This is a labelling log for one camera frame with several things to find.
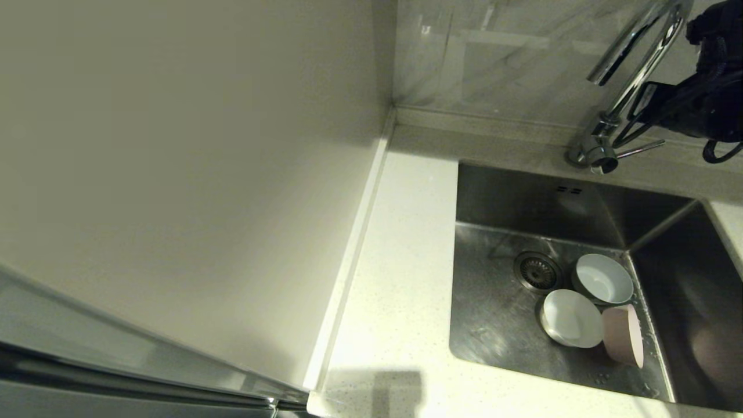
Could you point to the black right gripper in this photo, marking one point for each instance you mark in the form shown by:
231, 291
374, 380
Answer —
702, 110

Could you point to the white bowl with gray outside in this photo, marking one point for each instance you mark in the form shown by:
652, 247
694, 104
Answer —
603, 278

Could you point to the pink bowl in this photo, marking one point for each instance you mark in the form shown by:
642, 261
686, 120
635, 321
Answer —
621, 337

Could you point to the white shallow bowl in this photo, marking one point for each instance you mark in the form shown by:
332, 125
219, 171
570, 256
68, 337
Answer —
572, 319

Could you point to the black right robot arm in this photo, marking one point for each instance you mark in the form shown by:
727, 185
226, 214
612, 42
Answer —
720, 29

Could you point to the stainless steel sink basin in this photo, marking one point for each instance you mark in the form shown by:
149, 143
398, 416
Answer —
493, 325

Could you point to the chrome gooseneck faucet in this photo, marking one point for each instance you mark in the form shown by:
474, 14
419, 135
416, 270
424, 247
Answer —
598, 152

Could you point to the round metal drain strainer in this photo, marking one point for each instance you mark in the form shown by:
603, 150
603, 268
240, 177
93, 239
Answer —
535, 270

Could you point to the tall glossy cabinet unit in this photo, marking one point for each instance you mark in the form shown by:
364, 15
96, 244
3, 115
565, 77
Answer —
174, 174

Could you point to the chrome cabinet trim strip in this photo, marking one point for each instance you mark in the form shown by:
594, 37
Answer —
145, 380

